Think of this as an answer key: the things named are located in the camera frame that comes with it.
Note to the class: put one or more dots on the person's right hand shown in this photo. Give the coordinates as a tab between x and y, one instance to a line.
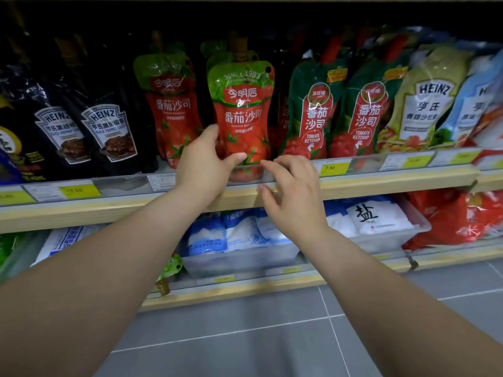
300	200

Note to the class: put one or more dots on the person's left hand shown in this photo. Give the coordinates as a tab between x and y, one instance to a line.
198	168

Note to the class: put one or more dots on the person's left thumb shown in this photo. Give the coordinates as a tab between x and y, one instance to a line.
235	158

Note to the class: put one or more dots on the person's right thumb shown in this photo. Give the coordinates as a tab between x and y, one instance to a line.
267	202

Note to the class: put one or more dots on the red green ketchup pouch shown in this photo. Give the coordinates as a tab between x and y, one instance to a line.
243	113
173	109
214	49

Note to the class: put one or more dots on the person's right forearm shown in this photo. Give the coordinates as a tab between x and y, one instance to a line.
393	310

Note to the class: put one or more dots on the person's left forearm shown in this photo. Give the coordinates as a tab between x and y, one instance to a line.
98	282

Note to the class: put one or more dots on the blue white salt bag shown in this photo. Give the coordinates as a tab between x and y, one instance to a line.
336	219
243	231
271	227
206	235

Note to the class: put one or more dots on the small yellow price label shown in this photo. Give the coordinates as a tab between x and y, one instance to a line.
224	278
292	270

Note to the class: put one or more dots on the dark green ketchup pouch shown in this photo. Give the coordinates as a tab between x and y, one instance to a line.
314	113
365	113

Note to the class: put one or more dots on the wooden shelf board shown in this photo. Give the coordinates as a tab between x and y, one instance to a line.
118	211
235	295

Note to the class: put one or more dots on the white salt bag black print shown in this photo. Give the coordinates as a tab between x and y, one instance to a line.
377	219

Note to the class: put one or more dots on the green pouch with gold cap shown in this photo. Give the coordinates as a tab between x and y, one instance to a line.
173	266

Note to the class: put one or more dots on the black pepper sauce pouch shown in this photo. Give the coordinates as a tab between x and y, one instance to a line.
112	131
59	129

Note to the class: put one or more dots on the row of shelf price labels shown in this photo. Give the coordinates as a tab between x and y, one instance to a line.
80	190

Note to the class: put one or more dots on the red packet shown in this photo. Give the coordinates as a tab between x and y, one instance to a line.
489	210
444	219

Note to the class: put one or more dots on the pale green salad dressing pouch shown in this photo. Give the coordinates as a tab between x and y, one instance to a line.
424	105

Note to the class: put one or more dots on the white blue flat packet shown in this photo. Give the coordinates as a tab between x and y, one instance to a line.
63	239

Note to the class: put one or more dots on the light blue salad dressing pouch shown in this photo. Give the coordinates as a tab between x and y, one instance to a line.
471	105

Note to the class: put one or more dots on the dark pouch with yellow label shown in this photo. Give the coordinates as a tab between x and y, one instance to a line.
8	143

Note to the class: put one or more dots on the white red sauce pouch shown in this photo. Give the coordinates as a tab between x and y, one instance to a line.
491	133

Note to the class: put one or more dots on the clear plastic price rail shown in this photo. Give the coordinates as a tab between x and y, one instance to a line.
125	186
259	276

